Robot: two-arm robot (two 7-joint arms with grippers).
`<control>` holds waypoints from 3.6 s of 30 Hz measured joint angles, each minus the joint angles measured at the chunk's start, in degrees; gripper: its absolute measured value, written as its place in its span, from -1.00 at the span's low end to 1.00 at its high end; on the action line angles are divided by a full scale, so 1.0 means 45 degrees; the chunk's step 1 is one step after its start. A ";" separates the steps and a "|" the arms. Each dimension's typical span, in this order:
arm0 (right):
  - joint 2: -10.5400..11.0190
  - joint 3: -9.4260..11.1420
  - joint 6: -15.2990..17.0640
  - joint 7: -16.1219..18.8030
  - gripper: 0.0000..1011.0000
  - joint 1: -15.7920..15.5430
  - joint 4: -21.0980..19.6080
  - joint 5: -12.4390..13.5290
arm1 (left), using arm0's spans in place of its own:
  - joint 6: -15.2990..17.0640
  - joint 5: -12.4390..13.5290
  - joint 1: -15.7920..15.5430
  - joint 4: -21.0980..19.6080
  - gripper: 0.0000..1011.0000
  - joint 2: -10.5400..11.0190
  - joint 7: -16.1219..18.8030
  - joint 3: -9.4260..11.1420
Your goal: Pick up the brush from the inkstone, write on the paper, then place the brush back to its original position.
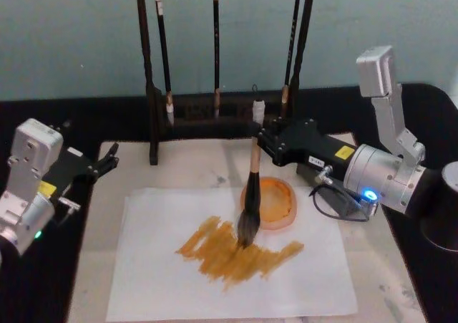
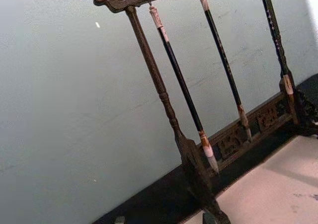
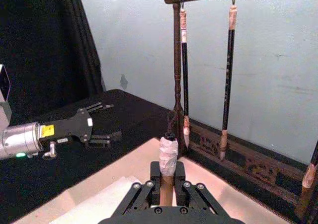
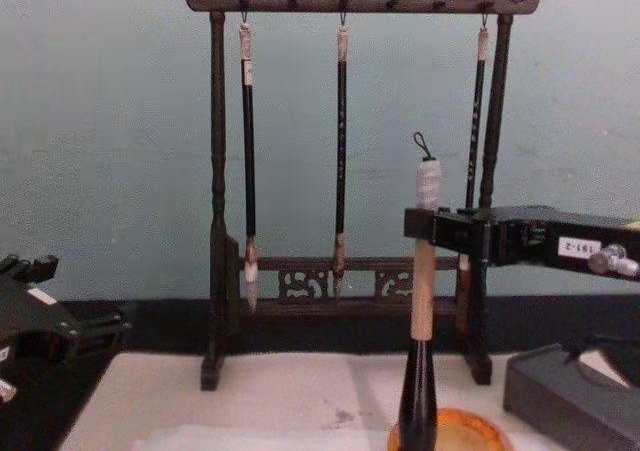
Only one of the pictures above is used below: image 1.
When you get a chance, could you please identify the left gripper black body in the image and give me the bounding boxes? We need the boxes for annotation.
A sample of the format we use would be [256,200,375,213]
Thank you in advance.
[42,146,98,205]

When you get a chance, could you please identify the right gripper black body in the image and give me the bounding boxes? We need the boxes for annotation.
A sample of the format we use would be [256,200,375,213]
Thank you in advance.
[281,117,358,175]

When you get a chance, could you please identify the large calligraphy brush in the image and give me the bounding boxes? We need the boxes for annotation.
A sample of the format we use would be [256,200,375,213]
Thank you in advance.
[235,84,266,249]

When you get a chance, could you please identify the orange paint dish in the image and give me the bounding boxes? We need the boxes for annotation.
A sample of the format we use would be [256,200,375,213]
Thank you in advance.
[240,175,298,233]

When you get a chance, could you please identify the dark wooden brush rack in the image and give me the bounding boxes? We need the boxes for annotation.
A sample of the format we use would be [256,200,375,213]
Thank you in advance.
[134,0,318,166]

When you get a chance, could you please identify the thin black hanging brush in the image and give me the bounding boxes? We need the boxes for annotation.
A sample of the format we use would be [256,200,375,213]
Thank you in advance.
[152,0,176,127]
[280,0,305,119]
[211,0,222,120]

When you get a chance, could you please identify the white paper sheet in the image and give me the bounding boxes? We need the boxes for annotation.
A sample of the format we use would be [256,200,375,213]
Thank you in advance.
[104,185,359,323]

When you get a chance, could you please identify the black table cloth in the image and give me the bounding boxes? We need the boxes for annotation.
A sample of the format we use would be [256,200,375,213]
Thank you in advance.
[0,82,458,323]

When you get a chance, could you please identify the pale felt mat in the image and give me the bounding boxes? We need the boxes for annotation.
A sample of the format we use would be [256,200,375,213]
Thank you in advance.
[67,132,427,323]

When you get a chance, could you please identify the left gripper dark cable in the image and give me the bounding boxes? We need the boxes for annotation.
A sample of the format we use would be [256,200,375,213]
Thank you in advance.
[52,195,82,228]

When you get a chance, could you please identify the gripper dark cable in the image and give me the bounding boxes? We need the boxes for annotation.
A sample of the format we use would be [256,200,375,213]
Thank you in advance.
[308,164,374,223]
[52,195,82,228]

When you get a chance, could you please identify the right gripper dark cable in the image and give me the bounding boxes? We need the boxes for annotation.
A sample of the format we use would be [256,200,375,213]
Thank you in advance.
[308,164,374,223]

